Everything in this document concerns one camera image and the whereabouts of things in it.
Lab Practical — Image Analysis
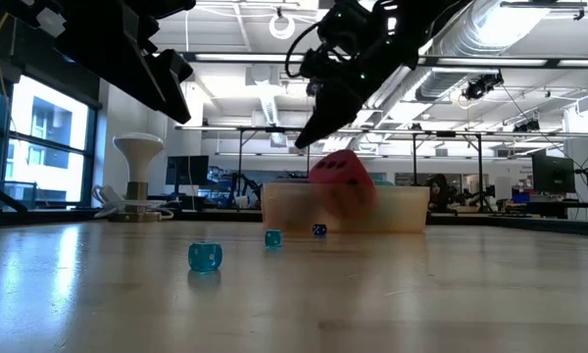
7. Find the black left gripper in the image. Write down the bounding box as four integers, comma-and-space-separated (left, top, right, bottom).
0, 0, 197, 125

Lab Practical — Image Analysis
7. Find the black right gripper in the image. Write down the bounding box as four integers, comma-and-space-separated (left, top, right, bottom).
294, 28, 417, 150

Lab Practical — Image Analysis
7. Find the large red foam die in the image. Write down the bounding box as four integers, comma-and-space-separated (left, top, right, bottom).
307, 149, 379, 220

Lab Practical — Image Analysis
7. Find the orange translucent plastic bin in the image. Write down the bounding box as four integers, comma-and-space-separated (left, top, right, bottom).
261, 181, 431, 234

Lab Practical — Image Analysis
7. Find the white mushroom-shaped lamp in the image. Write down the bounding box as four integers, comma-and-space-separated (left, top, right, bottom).
112, 131, 166, 223

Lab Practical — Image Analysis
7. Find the black computer monitor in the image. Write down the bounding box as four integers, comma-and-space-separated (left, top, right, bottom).
165, 155, 211, 186
531, 154, 577, 195

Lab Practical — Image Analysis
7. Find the person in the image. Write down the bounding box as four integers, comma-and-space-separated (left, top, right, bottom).
424, 174, 452, 213

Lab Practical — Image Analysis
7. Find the black overhead light bar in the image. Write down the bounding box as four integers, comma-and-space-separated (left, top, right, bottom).
193, 51, 588, 69

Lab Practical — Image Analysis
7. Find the black workstation frame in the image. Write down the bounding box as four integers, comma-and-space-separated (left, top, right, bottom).
394, 128, 484, 207
174, 125, 313, 185

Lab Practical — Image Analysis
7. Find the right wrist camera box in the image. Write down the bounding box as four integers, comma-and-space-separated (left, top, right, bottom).
318, 0, 369, 50

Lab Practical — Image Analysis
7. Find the white hanging ring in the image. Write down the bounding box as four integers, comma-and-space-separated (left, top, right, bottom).
268, 13, 297, 41

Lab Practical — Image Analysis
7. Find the white coiled cable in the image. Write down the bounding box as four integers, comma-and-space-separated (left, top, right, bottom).
91, 184, 175, 221

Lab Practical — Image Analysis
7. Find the window with dark frame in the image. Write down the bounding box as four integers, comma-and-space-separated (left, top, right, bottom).
0, 73, 99, 210

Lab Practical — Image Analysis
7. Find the black ceiling camera rig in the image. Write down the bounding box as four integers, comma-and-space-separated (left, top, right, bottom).
463, 72, 505, 102

